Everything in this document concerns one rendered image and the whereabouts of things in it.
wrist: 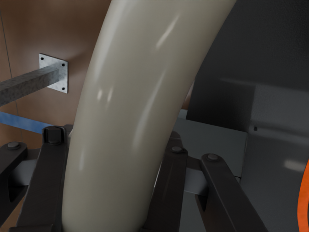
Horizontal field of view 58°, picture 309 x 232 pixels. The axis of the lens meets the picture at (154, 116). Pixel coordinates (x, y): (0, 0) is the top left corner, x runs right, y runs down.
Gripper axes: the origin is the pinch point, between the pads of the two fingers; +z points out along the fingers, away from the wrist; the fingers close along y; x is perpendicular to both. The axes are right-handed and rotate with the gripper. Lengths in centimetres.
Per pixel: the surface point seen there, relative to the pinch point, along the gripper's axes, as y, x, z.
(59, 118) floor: -50, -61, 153
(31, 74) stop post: -58, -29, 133
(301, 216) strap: 88, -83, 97
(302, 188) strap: 84, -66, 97
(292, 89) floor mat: 67, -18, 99
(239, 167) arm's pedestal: 42, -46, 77
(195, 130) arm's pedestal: 29, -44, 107
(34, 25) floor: -62, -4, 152
